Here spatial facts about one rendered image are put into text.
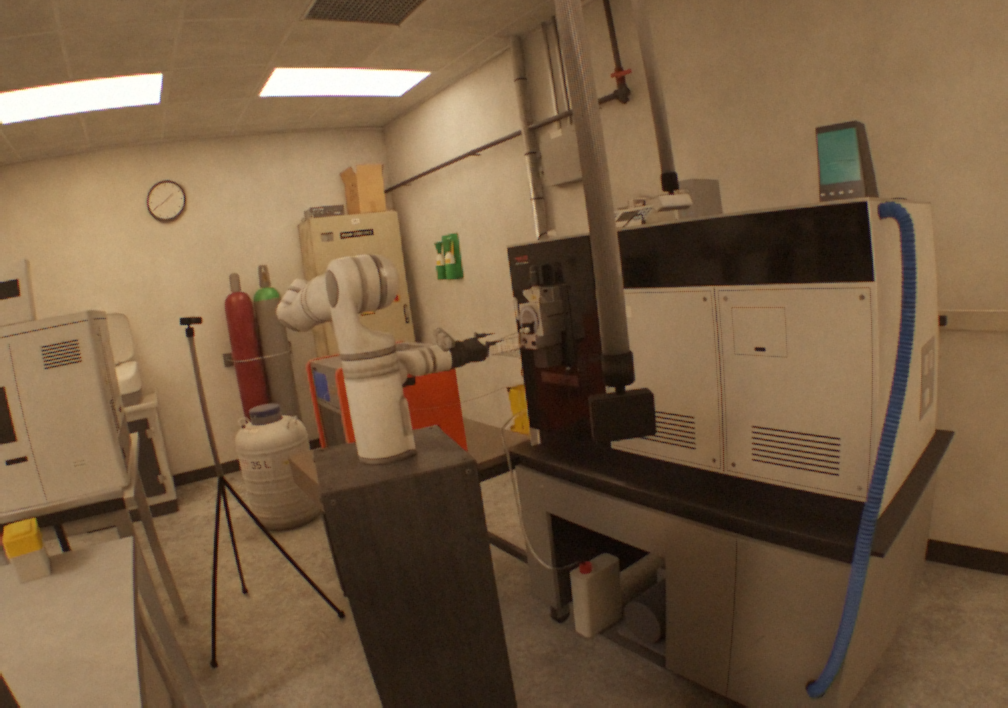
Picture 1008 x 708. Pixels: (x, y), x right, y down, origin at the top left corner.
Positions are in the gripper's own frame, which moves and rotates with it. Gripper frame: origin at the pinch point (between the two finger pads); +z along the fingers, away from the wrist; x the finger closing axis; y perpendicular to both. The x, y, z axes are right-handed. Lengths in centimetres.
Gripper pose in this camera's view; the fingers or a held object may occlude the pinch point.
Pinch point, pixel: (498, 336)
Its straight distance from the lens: 163.4
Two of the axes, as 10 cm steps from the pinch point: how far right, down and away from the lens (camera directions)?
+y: -1.1, 8.9, 4.4
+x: 5.9, 4.1, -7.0
